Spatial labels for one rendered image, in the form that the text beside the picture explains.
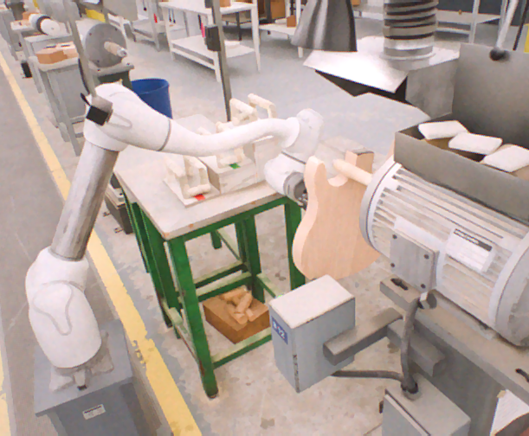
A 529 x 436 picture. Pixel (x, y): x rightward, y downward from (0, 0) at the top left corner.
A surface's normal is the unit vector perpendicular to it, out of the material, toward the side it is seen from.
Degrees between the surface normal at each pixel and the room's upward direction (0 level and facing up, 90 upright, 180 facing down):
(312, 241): 92
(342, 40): 73
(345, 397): 0
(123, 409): 90
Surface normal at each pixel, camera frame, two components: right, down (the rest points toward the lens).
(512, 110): -0.86, 0.34
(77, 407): 0.39, 0.47
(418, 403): -0.09, -0.84
